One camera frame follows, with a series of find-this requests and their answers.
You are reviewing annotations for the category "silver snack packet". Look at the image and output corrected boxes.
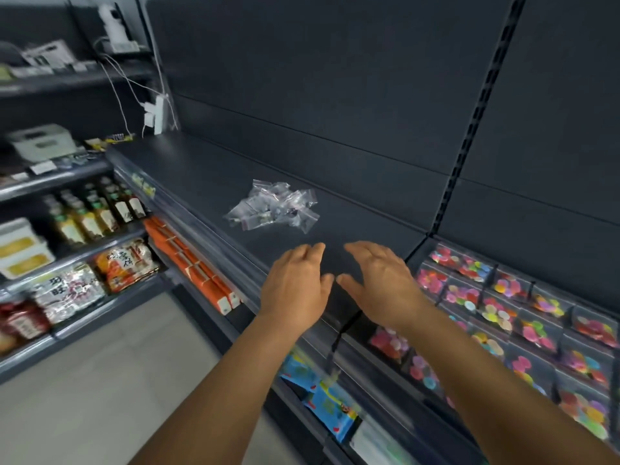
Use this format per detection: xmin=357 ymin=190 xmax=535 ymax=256
xmin=30 ymin=262 xmax=107 ymax=326

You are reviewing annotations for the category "person's right hand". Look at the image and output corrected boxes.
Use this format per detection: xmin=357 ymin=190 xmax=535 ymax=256
xmin=336 ymin=240 xmax=432 ymax=335

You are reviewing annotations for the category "dark grey side shelving unit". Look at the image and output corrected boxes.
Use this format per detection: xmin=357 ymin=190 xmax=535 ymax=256
xmin=0 ymin=0 xmax=171 ymax=383

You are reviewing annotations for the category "yellow black small packet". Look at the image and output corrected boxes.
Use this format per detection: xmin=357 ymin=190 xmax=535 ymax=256
xmin=85 ymin=133 xmax=135 ymax=152

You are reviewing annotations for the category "grid of arranged button bags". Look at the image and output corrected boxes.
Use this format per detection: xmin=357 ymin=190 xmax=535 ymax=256
xmin=367 ymin=242 xmax=620 ymax=441

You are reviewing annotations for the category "white flat packet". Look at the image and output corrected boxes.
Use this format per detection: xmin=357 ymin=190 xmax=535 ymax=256
xmin=349 ymin=416 xmax=408 ymax=465

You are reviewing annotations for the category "row of brown sauce bottles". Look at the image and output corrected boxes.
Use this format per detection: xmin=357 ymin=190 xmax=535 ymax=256
xmin=42 ymin=176 xmax=147 ymax=247

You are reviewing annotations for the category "white yellow tub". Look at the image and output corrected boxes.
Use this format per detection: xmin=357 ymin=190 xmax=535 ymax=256
xmin=0 ymin=242 xmax=57 ymax=282
xmin=0 ymin=217 xmax=41 ymax=260

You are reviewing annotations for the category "blue yellow snack packet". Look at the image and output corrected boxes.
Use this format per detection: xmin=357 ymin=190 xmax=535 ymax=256
xmin=280 ymin=351 xmax=320 ymax=389

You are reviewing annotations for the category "white security camera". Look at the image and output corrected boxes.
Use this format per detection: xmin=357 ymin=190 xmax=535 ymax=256
xmin=98 ymin=3 xmax=140 ymax=55

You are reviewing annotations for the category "clear package with white item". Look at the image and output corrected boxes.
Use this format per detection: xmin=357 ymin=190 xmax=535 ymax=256
xmin=140 ymin=91 xmax=181 ymax=137

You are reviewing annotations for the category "pile of transparent button bags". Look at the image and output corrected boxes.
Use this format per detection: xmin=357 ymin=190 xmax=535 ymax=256
xmin=222 ymin=178 xmax=322 ymax=234

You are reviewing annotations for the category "white paper box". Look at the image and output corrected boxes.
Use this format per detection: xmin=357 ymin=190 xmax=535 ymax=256
xmin=21 ymin=39 xmax=78 ymax=69

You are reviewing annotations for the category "person's left hand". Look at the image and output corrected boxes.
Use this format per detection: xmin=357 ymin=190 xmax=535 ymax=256
xmin=259 ymin=242 xmax=335 ymax=335

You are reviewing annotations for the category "row of orange boxes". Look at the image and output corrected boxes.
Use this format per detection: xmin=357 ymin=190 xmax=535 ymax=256
xmin=143 ymin=216 xmax=242 ymax=316

